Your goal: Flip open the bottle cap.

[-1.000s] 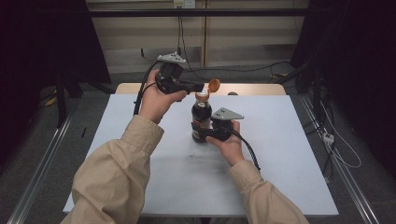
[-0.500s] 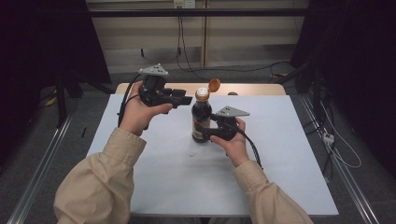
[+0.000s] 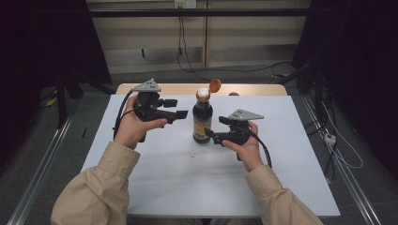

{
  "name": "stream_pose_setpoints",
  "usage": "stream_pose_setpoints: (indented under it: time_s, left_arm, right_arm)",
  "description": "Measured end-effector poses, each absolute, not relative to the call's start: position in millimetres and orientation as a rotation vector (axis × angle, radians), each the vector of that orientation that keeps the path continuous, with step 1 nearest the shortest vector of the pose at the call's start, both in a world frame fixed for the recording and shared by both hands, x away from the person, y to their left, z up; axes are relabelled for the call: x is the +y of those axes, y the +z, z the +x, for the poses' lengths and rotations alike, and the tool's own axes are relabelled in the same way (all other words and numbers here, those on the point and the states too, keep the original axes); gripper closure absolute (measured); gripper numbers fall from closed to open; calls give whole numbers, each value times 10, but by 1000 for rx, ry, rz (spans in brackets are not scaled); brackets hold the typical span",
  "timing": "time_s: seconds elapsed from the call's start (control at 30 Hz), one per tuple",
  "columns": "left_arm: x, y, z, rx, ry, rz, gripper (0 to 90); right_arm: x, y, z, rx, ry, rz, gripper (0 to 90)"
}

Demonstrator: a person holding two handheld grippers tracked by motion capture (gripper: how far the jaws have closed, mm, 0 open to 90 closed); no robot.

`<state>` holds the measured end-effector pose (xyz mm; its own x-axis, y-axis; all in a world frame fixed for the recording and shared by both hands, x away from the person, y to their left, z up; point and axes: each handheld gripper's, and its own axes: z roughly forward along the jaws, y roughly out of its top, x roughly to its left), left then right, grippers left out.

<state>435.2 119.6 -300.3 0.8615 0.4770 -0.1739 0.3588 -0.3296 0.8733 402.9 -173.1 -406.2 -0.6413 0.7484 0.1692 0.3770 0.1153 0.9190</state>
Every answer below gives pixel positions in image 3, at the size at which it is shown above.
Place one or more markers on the white topped wooden table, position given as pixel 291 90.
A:
pixel 175 181

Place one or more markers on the yellow floor object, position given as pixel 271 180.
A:
pixel 51 100

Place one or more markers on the black curtain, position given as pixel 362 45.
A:
pixel 353 62
pixel 40 56

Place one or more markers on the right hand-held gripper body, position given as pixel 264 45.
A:
pixel 239 136

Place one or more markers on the white wall socket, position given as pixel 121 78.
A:
pixel 185 3

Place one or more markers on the person's right hand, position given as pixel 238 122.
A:
pixel 247 153

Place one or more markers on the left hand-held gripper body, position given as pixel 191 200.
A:
pixel 147 106

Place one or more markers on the person's left hand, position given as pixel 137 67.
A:
pixel 133 131

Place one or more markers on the white power strip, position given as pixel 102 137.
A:
pixel 329 138

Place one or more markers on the aluminium floor rail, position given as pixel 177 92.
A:
pixel 347 175
pixel 40 175

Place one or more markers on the black horizontal bar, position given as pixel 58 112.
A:
pixel 200 12

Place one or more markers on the small dark round object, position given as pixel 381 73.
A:
pixel 233 93

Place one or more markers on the black metal stand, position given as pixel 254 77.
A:
pixel 317 81
pixel 62 100

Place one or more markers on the dark soy sauce bottle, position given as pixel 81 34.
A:
pixel 202 118

